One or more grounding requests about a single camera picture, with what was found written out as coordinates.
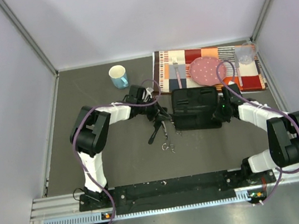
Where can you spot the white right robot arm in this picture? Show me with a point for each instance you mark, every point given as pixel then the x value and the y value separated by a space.
pixel 282 130

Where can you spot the pink handled fork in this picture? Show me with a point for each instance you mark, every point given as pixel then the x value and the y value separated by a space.
pixel 176 66

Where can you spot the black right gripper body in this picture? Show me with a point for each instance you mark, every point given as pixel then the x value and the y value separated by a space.
pixel 222 113

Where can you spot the black zip tool case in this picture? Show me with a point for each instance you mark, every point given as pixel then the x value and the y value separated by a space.
pixel 197 96

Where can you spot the long black barber comb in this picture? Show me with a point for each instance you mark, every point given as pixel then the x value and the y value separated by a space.
pixel 191 110

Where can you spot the grey slotted cable duct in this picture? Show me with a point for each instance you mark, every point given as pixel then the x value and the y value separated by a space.
pixel 97 218

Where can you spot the clear plastic cup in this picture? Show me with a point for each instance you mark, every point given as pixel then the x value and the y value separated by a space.
pixel 246 52

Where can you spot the pink handled knife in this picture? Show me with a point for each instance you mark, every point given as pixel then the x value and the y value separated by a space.
pixel 238 70

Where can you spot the black handled comb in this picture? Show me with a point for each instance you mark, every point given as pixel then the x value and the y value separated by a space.
pixel 156 126

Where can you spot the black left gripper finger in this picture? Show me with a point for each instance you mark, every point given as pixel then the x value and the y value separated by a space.
pixel 156 120
pixel 164 113

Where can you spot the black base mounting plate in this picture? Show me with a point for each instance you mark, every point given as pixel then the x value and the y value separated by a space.
pixel 185 190

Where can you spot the pink polka dot plate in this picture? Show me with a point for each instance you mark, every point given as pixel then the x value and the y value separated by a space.
pixel 207 71

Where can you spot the silver thinning scissors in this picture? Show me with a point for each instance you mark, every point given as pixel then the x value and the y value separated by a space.
pixel 167 145

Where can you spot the blue ceramic mug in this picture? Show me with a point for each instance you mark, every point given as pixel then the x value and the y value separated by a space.
pixel 118 76

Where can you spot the silver straight scissors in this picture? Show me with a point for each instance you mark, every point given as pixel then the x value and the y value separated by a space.
pixel 177 131

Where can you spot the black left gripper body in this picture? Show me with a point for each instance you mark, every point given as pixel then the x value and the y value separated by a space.
pixel 151 110

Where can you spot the colourful patterned placemat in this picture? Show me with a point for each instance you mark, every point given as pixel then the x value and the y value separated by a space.
pixel 166 80

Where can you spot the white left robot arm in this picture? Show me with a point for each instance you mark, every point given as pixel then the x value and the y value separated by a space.
pixel 90 131

